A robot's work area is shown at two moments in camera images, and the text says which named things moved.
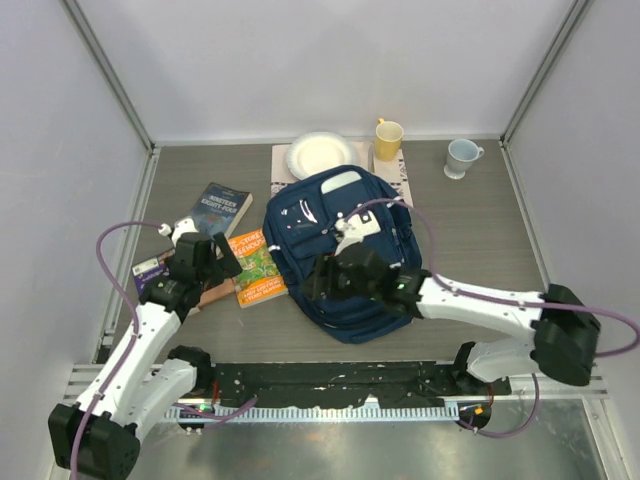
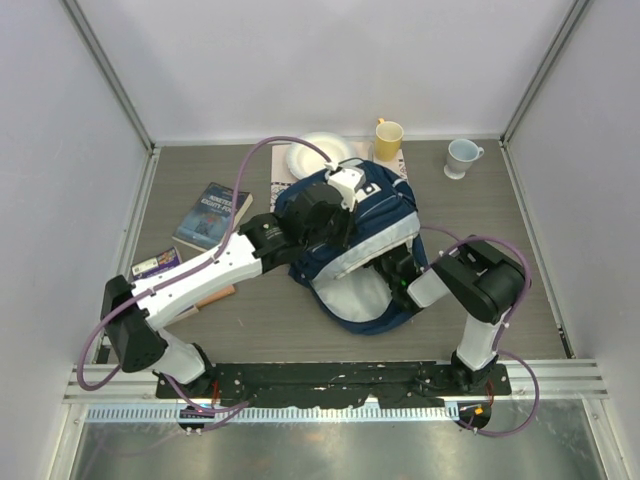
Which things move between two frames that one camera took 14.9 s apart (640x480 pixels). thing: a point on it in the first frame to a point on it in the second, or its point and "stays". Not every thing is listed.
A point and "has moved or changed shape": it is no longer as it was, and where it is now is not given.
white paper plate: [316, 152] stays
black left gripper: [227, 261] to [348, 218]
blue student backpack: [299, 225] has moved or changed shape
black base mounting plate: [393, 383] stays
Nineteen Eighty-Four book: [220, 208] stays
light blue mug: [461, 154] stays
